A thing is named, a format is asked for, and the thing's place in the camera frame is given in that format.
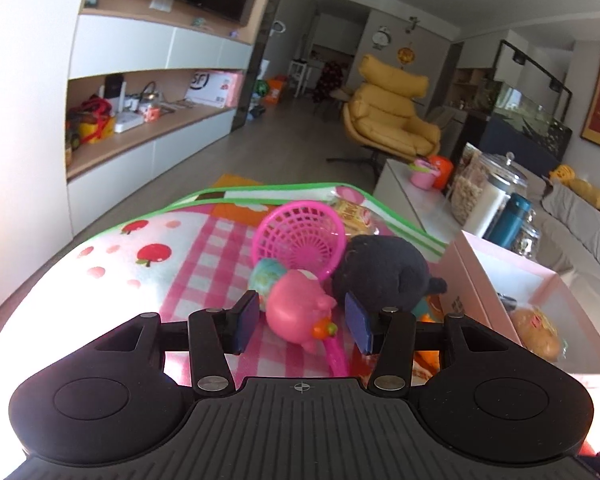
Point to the pink mesh toy basket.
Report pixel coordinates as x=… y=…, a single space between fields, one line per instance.
x=300 y=240

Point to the dark dotted cloth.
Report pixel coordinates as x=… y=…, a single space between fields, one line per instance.
x=330 y=80

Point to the teal round toy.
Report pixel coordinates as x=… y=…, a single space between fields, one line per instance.
x=266 y=277

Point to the pink toy bowl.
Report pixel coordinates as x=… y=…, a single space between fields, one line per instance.
x=421 y=174

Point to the yellow bear plush toy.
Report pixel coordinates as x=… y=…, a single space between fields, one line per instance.
x=575 y=180

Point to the yellow snack packet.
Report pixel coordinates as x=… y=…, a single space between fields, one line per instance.
x=352 y=212

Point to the orange cup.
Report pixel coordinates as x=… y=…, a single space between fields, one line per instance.
x=444 y=170

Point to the white round fan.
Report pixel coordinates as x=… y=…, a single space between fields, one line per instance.
x=278 y=27

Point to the white wall cabinet unit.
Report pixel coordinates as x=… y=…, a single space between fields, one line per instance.
x=30 y=110

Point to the orange hanging ornament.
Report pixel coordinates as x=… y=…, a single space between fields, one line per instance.
x=405 y=55

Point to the red and yellow toy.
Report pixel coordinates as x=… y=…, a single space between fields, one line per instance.
x=92 y=122

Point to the white wall clock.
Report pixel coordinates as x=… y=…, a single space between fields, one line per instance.
x=381 y=38

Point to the white rack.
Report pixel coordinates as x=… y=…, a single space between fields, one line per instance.
x=299 y=75

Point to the pink toy pig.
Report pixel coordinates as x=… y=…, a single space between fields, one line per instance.
x=295 y=310

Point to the toy bread bun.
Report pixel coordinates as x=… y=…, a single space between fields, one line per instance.
x=536 y=335

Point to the black plush toy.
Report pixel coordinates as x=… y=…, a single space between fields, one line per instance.
x=385 y=265

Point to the black router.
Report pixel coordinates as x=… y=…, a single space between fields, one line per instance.
x=114 y=91

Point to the white bottle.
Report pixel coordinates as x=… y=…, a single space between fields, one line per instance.
x=487 y=207

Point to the black framed fish tank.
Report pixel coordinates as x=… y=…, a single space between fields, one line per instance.
x=525 y=110

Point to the pink cardboard box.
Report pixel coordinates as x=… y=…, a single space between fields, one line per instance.
x=480 y=280

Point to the pink and white carton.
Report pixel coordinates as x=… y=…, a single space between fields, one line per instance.
x=212 y=89

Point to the white flat device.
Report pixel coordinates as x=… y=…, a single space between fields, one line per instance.
x=129 y=123

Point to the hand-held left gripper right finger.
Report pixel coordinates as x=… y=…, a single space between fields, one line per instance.
x=359 y=327

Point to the large glass snack jar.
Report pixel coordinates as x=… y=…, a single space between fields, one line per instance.
x=467 y=195

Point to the yellow armchair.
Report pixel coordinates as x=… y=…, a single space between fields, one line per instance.
x=385 y=120

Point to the teal thermos bottle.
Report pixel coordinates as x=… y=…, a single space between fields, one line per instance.
x=507 y=220

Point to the printed checkered play mat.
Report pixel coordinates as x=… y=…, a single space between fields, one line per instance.
x=180 y=280

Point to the orange toy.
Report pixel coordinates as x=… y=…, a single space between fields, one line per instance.
x=432 y=310

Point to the small glass jar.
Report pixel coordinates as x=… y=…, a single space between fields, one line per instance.
x=526 y=237

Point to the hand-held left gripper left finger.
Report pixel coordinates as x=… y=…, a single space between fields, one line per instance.
x=246 y=322

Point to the orange box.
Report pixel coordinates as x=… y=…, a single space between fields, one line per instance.
x=277 y=90

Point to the grey covered sofa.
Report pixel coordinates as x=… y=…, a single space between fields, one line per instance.
x=590 y=250

